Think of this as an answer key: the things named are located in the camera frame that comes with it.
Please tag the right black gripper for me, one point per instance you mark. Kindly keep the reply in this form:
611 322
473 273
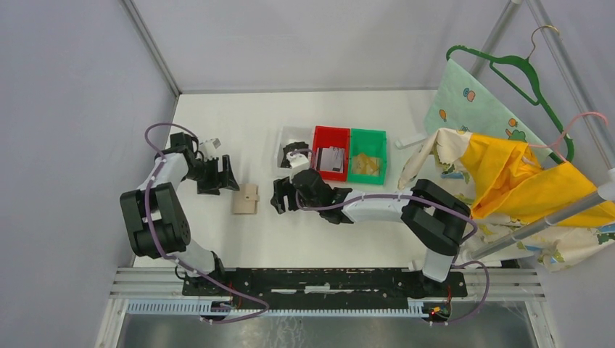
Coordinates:
282 188

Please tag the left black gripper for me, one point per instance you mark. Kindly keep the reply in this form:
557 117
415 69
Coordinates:
222 180

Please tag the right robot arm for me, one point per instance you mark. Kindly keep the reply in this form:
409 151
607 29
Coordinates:
436 218

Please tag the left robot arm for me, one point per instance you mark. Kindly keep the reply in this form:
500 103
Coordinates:
155 222

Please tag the black VIP cards stack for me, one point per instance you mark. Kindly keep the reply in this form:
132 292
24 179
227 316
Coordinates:
292 147

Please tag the white cards stack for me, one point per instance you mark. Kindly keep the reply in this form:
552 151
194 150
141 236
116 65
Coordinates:
330 159

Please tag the gold cards stack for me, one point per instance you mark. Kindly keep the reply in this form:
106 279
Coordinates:
366 165

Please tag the white plastic bin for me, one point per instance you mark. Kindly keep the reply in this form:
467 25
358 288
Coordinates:
290 139

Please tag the green plastic bin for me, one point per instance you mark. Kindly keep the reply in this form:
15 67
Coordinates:
374 144

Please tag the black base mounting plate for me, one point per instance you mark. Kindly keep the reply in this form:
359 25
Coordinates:
324 289

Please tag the cream cartoon print cloth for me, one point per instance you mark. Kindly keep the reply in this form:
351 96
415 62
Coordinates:
557 248

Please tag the light green cartoon cloth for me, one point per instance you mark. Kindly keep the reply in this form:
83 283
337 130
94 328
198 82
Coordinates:
462 103

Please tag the yellow cloth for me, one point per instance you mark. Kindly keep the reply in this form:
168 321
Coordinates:
509 181

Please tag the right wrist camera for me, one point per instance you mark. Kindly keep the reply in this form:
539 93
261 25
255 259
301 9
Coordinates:
298 160

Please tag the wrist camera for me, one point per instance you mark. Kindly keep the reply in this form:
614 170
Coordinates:
209 148
298 160

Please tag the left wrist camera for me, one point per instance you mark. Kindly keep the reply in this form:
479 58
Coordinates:
209 148

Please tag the aluminium rail frame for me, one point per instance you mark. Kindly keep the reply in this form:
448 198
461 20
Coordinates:
505 284

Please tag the metal clothes rail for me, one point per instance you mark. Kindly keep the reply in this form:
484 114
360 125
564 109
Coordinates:
604 193

